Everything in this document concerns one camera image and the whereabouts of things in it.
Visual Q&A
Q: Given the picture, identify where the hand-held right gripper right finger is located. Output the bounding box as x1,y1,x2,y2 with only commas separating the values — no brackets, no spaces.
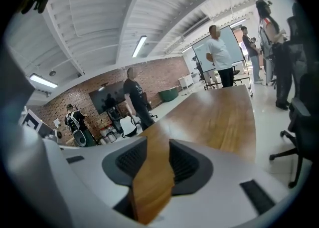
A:
168,139,214,196

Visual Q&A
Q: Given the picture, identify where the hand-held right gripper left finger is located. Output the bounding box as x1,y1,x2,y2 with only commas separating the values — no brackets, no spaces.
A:
101,136,148,187

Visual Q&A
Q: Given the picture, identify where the green round tub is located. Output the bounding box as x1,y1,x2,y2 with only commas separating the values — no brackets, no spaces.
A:
158,88,179,102

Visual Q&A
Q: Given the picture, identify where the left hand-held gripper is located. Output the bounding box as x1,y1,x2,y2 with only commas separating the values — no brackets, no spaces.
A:
19,112,42,134

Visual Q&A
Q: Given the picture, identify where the rolling whiteboard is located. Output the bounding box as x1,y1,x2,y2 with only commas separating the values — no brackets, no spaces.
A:
191,24,254,98

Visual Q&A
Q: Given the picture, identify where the ceiling tube light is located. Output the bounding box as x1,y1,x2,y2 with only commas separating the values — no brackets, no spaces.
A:
131,35,148,58
29,72,59,89

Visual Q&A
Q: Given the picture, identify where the wooden table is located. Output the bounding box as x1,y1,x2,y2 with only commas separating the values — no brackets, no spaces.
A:
129,84,257,225

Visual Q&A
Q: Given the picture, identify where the white cabinet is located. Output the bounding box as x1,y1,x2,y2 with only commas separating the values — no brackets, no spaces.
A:
177,74,194,89

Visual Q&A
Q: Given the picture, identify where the black wall screen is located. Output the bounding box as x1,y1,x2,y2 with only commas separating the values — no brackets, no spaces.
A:
88,82,127,115

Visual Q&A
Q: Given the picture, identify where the black office chair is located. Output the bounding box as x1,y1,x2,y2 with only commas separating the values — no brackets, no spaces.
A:
269,2,319,189
231,64,244,83

